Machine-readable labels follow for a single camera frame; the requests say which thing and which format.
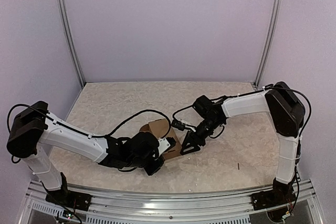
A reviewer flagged right aluminium frame post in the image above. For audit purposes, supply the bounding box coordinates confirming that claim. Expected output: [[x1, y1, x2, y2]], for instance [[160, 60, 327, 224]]
[[253, 0, 281, 89]]

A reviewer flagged brown cardboard paper box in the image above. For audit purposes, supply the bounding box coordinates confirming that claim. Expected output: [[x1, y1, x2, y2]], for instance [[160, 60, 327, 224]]
[[139, 119, 181, 160]]

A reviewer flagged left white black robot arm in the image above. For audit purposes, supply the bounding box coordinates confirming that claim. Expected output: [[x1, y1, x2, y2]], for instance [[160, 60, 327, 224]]
[[6, 101, 173, 206]]

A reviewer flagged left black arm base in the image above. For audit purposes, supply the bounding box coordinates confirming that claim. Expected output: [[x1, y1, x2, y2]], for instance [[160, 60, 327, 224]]
[[46, 189, 92, 211]]

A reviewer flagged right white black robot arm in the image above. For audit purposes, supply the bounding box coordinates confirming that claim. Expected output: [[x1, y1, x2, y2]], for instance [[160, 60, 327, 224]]
[[180, 82, 306, 205]]

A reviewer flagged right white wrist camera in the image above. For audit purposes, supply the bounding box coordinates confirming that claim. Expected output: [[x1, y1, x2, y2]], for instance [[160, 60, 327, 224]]
[[171, 119, 196, 132]]

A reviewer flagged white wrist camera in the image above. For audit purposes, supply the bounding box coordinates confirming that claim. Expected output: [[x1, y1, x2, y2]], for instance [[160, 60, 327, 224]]
[[157, 137, 176, 156], [171, 119, 196, 132]]

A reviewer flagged left aluminium frame post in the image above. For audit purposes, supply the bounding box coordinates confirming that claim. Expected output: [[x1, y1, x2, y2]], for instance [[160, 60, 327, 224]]
[[57, 0, 86, 89]]

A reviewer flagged front aluminium frame rail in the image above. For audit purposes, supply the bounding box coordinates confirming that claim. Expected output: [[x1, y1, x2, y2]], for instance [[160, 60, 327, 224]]
[[15, 180, 327, 223]]

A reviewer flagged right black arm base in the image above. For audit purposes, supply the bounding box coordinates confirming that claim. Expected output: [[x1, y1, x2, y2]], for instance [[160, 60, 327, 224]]
[[251, 189, 296, 210]]

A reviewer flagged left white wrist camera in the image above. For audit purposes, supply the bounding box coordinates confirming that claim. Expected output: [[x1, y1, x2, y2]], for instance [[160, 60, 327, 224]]
[[157, 137, 176, 156]]

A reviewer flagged aluminium frame post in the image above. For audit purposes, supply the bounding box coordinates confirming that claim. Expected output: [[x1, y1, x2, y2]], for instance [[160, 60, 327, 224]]
[[253, 0, 281, 89], [57, 0, 86, 89]]

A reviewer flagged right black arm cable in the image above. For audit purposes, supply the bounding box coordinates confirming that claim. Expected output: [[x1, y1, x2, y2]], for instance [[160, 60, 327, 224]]
[[172, 83, 313, 141]]

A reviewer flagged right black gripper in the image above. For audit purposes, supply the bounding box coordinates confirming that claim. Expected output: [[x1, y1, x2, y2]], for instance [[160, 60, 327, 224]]
[[180, 116, 223, 155]]

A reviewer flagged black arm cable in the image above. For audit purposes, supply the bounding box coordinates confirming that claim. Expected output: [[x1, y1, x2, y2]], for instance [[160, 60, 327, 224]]
[[6, 103, 171, 164], [172, 83, 313, 141]]

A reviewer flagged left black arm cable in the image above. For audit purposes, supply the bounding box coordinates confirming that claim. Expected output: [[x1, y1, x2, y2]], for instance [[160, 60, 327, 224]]
[[6, 103, 171, 164]]

